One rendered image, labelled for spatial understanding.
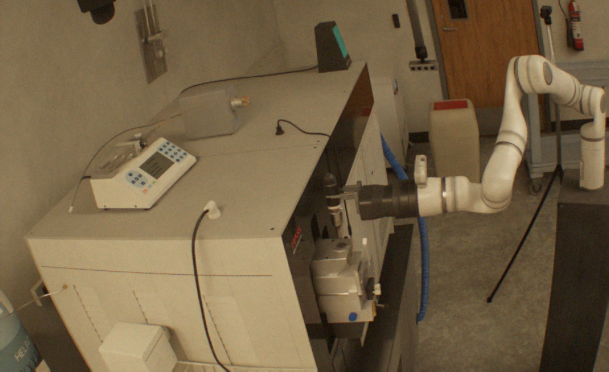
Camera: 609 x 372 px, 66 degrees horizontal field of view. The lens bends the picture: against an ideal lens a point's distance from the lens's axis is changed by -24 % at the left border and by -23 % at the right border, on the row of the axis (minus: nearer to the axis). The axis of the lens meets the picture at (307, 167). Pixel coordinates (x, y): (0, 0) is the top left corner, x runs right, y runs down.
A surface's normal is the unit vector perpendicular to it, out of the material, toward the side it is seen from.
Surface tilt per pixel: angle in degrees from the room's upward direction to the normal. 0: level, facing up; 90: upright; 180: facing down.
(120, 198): 87
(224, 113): 90
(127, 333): 0
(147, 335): 0
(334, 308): 90
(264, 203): 0
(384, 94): 90
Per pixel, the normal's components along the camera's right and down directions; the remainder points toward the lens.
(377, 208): 0.13, 0.36
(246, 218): -0.19, -0.91
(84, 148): 0.96, -0.09
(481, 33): -0.21, 0.41
